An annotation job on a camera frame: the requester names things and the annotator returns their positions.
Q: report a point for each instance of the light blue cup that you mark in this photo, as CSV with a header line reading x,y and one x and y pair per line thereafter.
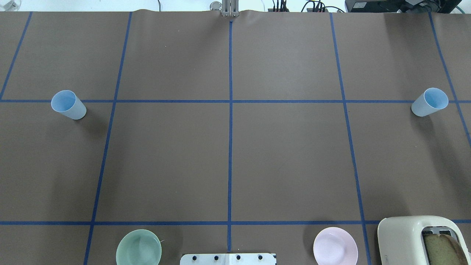
x,y
430,101
68,104

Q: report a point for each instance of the brown table mat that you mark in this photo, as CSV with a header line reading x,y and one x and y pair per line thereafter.
x,y
250,134

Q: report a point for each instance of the pink bowl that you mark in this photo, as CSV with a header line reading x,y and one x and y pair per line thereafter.
x,y
335,246

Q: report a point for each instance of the green bowl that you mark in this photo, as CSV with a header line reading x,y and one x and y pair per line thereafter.
x,y
139,247

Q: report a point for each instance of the cream toaster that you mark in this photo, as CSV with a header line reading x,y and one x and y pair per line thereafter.
x,y
400,239

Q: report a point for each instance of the bread slice in toaster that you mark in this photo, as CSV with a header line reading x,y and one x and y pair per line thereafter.
x,y
443,249

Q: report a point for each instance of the aluminium camera post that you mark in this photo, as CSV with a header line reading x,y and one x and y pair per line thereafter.
x,y
230,8

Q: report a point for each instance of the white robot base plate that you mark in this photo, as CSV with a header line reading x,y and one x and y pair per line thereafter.
x,y
229,259

